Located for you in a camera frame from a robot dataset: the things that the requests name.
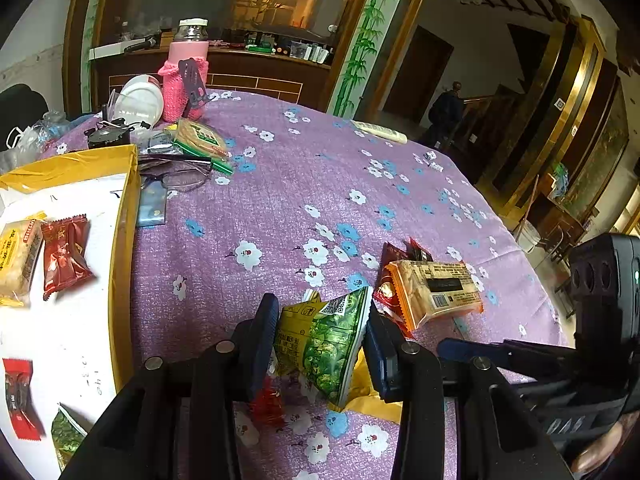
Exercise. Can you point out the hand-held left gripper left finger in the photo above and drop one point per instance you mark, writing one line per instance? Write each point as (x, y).
(262, 350)

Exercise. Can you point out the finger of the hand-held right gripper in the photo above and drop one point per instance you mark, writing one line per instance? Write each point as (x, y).
(465, 349)

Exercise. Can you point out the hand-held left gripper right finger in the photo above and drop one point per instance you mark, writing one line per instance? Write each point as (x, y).
(382, 365)

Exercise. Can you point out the bright red snack packet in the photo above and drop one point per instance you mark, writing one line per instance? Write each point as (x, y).
(267, 405)

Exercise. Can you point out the green yellow snack packet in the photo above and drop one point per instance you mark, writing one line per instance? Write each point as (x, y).
(325, 345)

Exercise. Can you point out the orange cracker packet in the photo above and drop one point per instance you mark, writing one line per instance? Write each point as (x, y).
(440, 290)

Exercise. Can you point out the red snack packet with picture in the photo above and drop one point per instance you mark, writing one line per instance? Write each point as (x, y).
(387, 290)

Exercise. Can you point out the yellow cardboard box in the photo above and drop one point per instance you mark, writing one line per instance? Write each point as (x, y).
(65, 320)

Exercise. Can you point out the dark green snack packet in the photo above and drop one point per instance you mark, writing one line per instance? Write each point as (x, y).
(67, 437)

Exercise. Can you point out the large dark red snack packet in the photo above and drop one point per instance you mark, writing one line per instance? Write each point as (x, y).
(65, 260)

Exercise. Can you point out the small red snack packet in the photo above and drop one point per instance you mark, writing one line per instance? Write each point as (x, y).
(20, 400)

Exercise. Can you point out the gold cracker packet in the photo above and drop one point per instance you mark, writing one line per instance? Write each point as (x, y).
(17, 265)

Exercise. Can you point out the person's right hand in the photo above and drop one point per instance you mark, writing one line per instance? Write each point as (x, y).
(605, 447)

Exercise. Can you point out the metal chair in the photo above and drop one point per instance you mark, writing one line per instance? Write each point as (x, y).
(555, 252)

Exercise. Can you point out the white bucket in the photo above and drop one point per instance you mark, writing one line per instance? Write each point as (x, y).
(528, 236)

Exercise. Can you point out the broom stick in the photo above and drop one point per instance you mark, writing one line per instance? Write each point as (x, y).
(529, 200)

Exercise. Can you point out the purple floral tablecloth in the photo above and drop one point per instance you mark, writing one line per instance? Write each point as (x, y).
(310, 220)

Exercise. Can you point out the blue card packet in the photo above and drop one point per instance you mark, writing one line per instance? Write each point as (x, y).
(151, 207)

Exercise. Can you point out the white dice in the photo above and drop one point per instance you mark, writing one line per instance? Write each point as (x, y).
(432, 160)

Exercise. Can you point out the eyeglasses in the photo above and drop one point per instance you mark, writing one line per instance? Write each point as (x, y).
(175, 175)

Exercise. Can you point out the green-edged cracker packet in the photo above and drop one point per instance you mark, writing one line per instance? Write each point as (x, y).
(200, 140)

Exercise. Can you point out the white remote control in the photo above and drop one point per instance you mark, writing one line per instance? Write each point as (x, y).
(380, 131)

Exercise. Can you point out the black round device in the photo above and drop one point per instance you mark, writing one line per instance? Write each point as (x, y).
(107, 136)

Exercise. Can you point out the wooden counter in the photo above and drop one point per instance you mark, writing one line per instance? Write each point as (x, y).
(260, 77)

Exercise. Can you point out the pink knit-sleeved bottle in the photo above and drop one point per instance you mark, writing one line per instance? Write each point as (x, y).
(187, 70)

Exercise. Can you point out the row of cups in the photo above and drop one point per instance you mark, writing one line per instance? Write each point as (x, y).
(315, 54)

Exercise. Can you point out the clear plastic bags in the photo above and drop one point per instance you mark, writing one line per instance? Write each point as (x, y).
(42, 132)

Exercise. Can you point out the white face mask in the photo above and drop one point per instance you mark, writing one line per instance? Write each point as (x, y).
(17, 137)

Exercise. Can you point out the black microphone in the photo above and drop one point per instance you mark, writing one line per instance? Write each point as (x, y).
(142, 44)

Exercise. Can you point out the white flat box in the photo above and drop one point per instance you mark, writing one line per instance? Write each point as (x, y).
(107, 51)

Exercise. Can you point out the black sofa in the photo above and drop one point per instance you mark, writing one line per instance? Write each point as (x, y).
(22, 102)

